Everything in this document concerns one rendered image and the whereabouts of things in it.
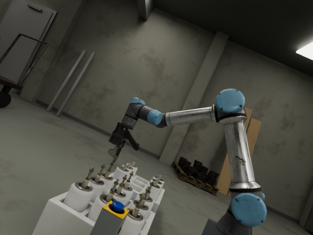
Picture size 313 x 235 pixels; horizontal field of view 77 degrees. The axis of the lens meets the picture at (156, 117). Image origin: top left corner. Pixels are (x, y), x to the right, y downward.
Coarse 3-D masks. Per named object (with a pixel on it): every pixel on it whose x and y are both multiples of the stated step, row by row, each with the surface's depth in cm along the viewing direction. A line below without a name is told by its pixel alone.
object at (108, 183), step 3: (102, 180) 99; (105, 180) 99; (108, 180) 100; (111, 180) 102; (105, 183) 99; (108, 183) 100; (111, 183) 101; (105, 186) 99; (108, 186) 100; (111, 186) 103; (105, 189) 99; (108, 189) 101; (102, 192) 99; (105, 192) 100
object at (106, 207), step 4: (108, 204) 61; (104, 208) 57; (108, 208) 58; (112, 208) 59; (124, 208) 63; (112, 212) 57; (116, 212) 58; (120, 212) 59; (124, 212) 60; (128, 212) 62; (120, 216) 57; (124, 216) 58
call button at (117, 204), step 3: (114, 201) 61; (117, 201) 62; (114, 204) 59; (117, 204) 60; (120, 204) 61; (114, 207) 59; (117, 207) 58; (120, 207) 59; (123, 207) 60; (117, 210) 59; (120, 210) 59
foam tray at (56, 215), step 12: (48, 204) 73; (60, 204) 74; (48, 216) 73; (60, 216) 72; (72, 216) 72; (84, 216) 73; (36, 228) 73; (48, 228) 72; (60, 228) 72; (72, 228) 71; (84, 228) 70; (144, 228) 84
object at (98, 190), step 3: (90, 183) 88; (93, 183) 88; (93, 186) 87; (96, 186) 88; (99, 186) 88; (102, 186) 90; (96, 189) 88; (99, 189) 88; (102, 189) 90; (96, 192) 88; (99, 192) 89; (93, 195) 87; (96, 195) 88; (93, 198) 88; (90, 201) 87; (93, 201) 88
